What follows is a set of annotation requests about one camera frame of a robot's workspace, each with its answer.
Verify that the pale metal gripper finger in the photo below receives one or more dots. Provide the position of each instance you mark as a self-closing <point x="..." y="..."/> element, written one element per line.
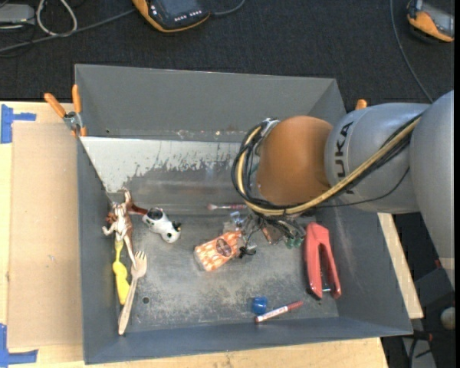
<point x="247" y="231"/>
<point x="236" y="217"/>

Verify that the orange and white packet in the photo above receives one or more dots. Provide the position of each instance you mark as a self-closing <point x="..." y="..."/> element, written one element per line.
<point x="216" y="250"/>

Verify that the red stapler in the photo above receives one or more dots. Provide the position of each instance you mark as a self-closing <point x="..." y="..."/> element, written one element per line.
<point x="316" y="257"/>

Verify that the white and black toy cow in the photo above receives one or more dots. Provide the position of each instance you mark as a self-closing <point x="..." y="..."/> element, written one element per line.
<point x="161" y="224"/>

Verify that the blue bottle cap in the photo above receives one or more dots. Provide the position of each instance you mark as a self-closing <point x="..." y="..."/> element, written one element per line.
<point x="259" y="305"/>

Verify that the grey metal bin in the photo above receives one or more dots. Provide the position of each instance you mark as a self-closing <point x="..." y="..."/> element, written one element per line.
<point x="199" y="293"/>

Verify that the red and white marker pen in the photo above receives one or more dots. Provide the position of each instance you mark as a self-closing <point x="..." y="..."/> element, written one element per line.
<point x="278" y="312"/>

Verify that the pale wooden fork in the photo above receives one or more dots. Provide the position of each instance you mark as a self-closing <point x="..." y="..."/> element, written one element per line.
<point x="136" y="272"/>

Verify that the brown and white toy figure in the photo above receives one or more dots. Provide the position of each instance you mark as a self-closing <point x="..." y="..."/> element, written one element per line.
<point x="120" y="222"/>

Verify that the yellow toothbrush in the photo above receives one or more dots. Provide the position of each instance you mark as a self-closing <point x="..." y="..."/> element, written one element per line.
<point x="120" y="272"/>

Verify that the brown cardboard board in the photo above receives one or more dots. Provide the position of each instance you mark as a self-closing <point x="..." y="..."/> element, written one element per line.
<point x="42" y="236"/>

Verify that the black cylinder on white bracket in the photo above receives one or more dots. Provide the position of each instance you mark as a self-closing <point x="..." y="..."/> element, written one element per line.
<point x="247" y="251"/>

